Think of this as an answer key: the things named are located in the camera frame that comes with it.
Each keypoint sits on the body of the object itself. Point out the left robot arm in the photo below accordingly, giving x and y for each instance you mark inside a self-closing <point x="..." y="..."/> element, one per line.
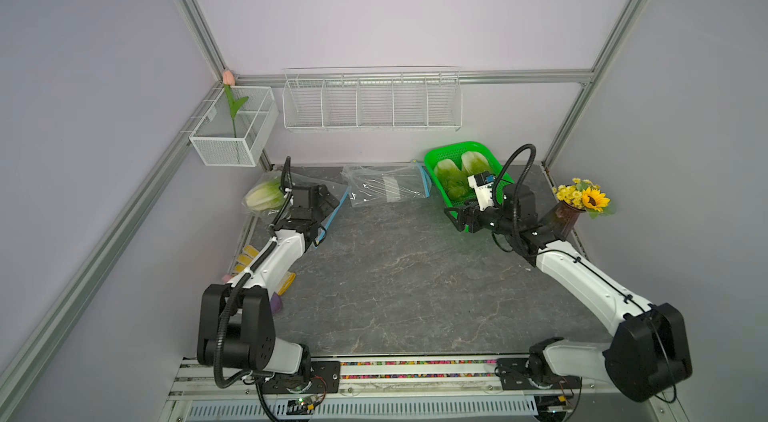
<point x="237" y="336"/>

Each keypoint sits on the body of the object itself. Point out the green plastic basket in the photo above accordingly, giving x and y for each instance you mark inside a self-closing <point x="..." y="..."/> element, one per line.
<point x="503" y="186"/>

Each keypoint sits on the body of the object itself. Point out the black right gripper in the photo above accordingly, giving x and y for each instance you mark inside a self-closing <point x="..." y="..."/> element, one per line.
<point x="474" y="212"/>

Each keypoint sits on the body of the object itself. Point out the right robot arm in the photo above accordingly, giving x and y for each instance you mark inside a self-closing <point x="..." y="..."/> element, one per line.
<point x="648" y="352"/>

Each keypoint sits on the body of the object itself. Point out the dark glass vase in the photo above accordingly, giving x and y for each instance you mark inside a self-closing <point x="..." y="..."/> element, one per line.
<point x="562" y="219"/>

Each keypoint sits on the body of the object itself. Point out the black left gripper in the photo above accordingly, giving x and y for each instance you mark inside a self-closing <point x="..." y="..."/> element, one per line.
<point x="328" y="208"/>

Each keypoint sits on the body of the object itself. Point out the yellow sunflower bouquet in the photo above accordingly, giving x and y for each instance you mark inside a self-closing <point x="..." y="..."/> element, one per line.
<point x="585" y="196"/>

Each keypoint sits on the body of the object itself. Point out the white mesh wall basket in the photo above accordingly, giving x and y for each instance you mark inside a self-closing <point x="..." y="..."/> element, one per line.
<point x="212" y="135"/>

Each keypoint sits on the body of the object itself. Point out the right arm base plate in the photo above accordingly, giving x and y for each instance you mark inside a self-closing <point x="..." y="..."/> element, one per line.
<point x="515" y="373"/>

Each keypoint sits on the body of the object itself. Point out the artificial pink tulip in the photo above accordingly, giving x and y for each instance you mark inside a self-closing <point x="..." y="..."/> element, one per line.
<point x="234" y="104"/>

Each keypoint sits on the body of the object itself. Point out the yellow toy hand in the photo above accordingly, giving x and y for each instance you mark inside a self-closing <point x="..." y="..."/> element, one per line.
<point x="247" y="257"/>

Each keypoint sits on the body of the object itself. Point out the clear zip-top bag blue seal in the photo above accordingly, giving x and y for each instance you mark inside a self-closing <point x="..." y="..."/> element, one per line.
<point x="370" y="185"/>

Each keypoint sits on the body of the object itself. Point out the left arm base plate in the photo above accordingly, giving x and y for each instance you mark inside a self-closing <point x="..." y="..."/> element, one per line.
<point x="323" y="376"/>

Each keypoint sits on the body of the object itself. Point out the chinese cabbage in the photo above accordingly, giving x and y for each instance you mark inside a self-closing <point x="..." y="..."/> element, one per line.
<point x="453" y="181"/>
<point x="265" y="196"/>
<point x="474" y="162"/>

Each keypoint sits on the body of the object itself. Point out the white wire wall shelf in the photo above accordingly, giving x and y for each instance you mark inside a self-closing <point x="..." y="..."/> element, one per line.
<point x="376" y="98"/>

